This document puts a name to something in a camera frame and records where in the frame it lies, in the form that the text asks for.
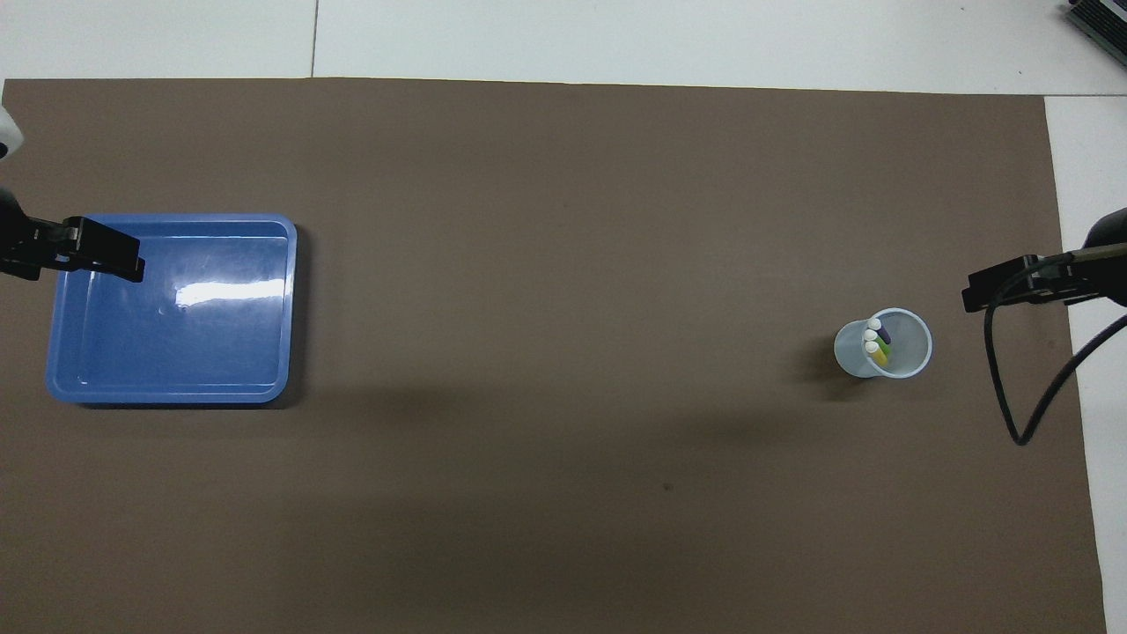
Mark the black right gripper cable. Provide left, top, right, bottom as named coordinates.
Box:
left=984, top=247, right=1127, bottom=446

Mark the dark ribbed device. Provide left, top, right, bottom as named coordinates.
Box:
left=1064, top=0, right=1127, bottom=67

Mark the brown table mat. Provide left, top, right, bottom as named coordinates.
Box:
left=0, top=77, right=1110, bottom=634

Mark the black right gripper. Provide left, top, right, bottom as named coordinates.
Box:
left=961, top=254, right=1127, bottom=313

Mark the blue plastic tray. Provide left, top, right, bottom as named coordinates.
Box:
left=44, top=213, right=298, bottom=406

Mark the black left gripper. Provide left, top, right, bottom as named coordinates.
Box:
left=0, top=189, right=146, bottom=284

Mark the light blue mesh cup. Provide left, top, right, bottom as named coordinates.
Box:
left=834, top=308, right=932, bottom=380

